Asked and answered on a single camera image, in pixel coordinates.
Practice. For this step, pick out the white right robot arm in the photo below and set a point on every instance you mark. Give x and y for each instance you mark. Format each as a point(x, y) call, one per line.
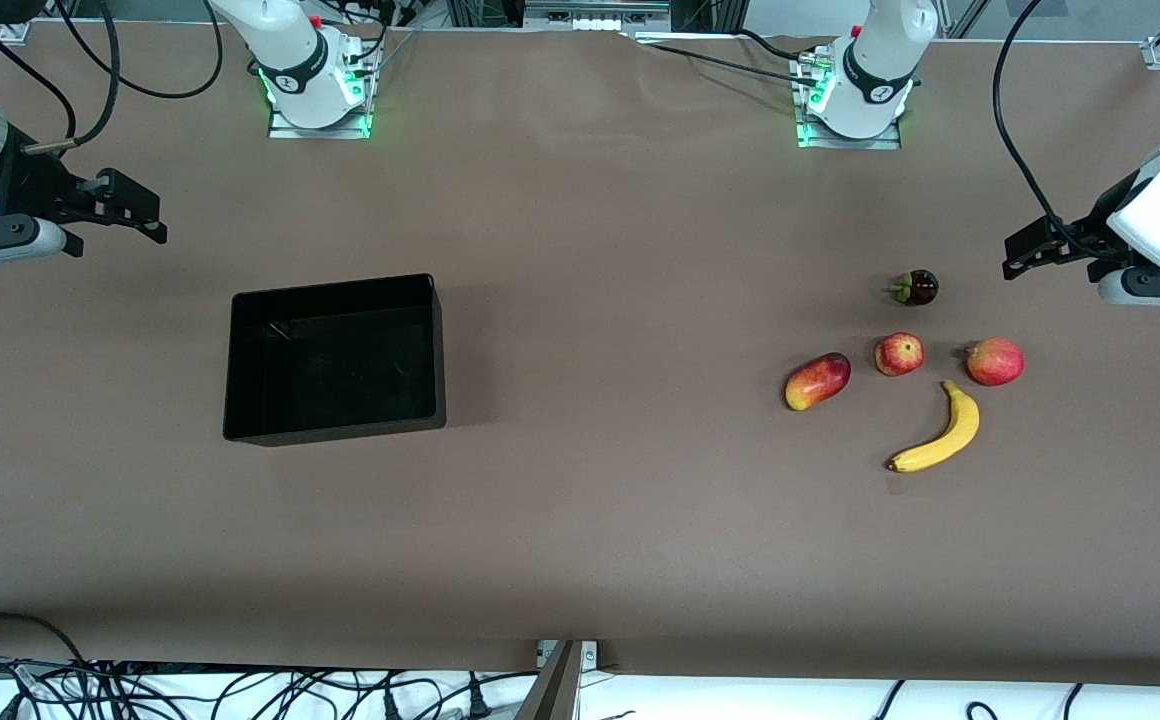
point(290, 60)

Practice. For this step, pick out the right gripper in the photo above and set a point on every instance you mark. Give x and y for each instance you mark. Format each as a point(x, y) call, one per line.
point(28, 197)

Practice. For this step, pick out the brown table cover sheet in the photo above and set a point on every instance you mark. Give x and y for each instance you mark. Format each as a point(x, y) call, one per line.
point(580, 550)

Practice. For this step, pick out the red yellow apple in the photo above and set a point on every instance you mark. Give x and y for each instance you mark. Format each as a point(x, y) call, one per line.
point(899, 355)

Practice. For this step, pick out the grey slanted bar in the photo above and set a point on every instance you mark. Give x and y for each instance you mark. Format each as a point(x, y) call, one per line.
point(552, 690)

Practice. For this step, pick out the dark purple mangosteen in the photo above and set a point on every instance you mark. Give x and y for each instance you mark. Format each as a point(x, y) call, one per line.
point(920, 288)

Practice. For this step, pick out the small metal bracket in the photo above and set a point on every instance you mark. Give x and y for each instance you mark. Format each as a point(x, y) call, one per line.
point(590, 655)

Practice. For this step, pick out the yellow banana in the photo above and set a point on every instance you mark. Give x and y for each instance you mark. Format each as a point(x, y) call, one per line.
point(958, 430)

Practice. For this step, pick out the grey device box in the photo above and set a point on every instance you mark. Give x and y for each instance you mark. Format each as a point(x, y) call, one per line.
point(600, 10)

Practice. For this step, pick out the black plastic box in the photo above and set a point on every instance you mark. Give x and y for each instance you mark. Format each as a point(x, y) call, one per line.
point(335, 370)

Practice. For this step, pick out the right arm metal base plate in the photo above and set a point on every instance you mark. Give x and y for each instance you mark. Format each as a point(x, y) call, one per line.
point(285, 130)

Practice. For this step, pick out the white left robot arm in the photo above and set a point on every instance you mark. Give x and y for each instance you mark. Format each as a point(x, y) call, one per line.
point(875, 70)

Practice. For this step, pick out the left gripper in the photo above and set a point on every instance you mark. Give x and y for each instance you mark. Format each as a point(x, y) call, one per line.
point(1087, 232)

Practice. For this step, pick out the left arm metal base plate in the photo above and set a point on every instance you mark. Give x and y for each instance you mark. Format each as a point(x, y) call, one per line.
point(840, 143)

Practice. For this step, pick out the red yellow mango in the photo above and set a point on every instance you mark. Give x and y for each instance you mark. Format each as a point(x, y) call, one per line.
point(818, 381)

